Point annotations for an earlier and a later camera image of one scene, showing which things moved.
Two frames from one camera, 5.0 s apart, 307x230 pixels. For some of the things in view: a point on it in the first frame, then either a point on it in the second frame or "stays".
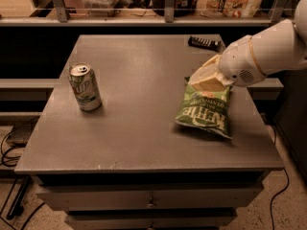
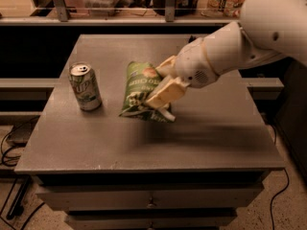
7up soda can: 84,86 stays
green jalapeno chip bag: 206,108 → 140,79
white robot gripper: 238,62 → 193,63
